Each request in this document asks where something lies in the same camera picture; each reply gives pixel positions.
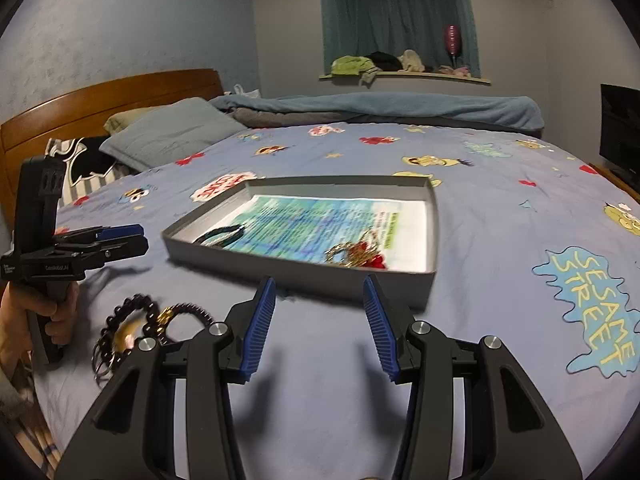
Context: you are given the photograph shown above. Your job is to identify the dark maroon small bead bracelet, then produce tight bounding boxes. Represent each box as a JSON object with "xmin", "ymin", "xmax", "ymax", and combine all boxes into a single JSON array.
[{"xmin": 156, "ymin": 301, "xmax": 216, "ymax": 340}]

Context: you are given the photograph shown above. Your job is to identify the large black bead bracelet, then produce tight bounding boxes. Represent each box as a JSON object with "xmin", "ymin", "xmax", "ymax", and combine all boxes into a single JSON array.
[{"xmin": 90, "ymin": 292, "xmax": 170, "ymax": 386}]

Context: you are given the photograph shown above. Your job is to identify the red bead gold charm bracelet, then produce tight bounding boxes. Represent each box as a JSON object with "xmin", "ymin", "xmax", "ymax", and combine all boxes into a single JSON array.
[{"xmin": 324, "ymin": 231, "xmax": 388, "ymax": 271}]

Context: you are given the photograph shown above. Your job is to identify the blue beaded bracelet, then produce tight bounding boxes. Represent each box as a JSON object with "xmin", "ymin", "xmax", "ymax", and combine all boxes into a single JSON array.
[{"xmin": 192, "ymin": 224, "xmax": 248, "ymax": 250}]

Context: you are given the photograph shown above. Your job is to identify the person's left hand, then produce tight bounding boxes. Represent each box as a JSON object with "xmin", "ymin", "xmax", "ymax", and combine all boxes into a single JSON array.
[{"xmin": 0, "ymin": 278, "xmax": 82, "ymax": 380}]

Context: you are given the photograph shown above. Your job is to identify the black white striped pillow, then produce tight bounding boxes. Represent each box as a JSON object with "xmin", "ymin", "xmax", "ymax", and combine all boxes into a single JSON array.
[{"xmin": 44, "ymin": 136, "xmax": 134, "ymax": 208}]

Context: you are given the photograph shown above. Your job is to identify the wooden headboard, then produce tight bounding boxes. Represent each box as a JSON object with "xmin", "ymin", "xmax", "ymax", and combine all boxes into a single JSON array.
[{"xmin": 1, "ymin": 68, "xmax": 224, "ymax": 228}]

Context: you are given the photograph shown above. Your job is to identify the grey-blue pillow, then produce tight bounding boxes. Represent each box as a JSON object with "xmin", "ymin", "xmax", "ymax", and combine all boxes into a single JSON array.
[{"xmin": 100, "ymin": 98, "xmax": 246, "ymax": 172}]

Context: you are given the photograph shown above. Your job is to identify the grey shallow cardboard box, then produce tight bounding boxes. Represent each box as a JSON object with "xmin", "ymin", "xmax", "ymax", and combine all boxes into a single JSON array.
[{"xmin": 162, "ymin": 176, "xmax": 438, "ymax": 310}]

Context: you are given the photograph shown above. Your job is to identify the blue-green printed paper sheet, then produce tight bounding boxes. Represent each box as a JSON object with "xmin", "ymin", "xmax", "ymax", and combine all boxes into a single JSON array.
[{"xmin": 194, "ymin": 195, "xmax": 428, "ymax": 273}]

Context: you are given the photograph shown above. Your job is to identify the teal folded blanket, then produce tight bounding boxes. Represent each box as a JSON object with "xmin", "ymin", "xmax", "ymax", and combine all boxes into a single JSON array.
[{"xmin": 210, "ymin": 91, "xmax": 544, "ymax": 136}]

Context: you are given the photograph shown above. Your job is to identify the wooden window sill shelf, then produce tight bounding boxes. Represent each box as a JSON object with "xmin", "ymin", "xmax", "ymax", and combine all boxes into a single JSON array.
[{"xmin": 318, "ymin": 70, "xmax": 492, "ymax": 87}]

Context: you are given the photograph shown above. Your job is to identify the beige cloth on sill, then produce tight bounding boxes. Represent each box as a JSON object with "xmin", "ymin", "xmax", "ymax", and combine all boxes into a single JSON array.
[{"xmin": 398, "ymin": 49, "xmax": 425, "ymax": 74}]

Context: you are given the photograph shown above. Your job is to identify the black cloth on sill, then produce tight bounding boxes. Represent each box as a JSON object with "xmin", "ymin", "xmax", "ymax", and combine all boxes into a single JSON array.
[{"xmin": 367, "ymin": 51, "xmax": 404, "ymax": 73}]

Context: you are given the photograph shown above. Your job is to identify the green cloth on sill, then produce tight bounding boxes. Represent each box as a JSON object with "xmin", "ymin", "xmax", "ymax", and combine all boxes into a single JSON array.
[{"xmin": 330, "ymin": 55, "xmax": 380, "ymax": 84}]

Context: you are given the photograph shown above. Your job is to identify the pink balloon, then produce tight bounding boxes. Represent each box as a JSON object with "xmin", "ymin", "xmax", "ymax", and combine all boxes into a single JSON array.
[{"xmin": 445, "ymin": 25, "xmax": 462, "ymax": 68}]

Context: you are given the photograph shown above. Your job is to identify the black monitor screen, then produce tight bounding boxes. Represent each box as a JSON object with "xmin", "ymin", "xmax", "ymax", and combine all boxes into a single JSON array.
[{"xmin": 599, "ymin": 84, "xmax": 640, "ymax": 181}]

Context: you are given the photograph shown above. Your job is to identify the teal window curtain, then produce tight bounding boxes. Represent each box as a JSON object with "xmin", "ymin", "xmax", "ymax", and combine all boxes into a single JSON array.
[{"xmin": 321, "ymin": 0, "xmax": 480, "ymax": 77}]

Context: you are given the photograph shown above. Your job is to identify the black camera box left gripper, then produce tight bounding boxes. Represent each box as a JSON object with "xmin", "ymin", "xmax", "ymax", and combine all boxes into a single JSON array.
[{"xmin": 14, "ymin": 155, "xmax": 66, "ymax": 254}]

